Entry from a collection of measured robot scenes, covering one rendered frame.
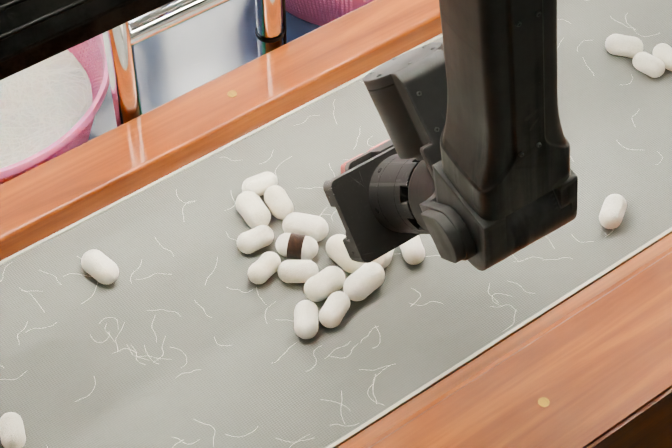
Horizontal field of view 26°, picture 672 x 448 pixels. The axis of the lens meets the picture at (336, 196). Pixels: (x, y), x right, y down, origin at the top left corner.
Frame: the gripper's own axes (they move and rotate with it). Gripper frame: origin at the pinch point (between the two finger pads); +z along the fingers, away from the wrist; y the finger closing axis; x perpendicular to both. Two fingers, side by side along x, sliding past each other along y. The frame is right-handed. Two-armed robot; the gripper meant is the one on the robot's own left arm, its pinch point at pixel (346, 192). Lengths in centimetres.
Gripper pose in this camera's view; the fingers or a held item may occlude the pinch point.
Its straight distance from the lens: 112.1
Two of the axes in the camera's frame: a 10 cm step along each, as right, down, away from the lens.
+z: -4.5, 0.0, 8.9
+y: -8.1, 4.4, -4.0
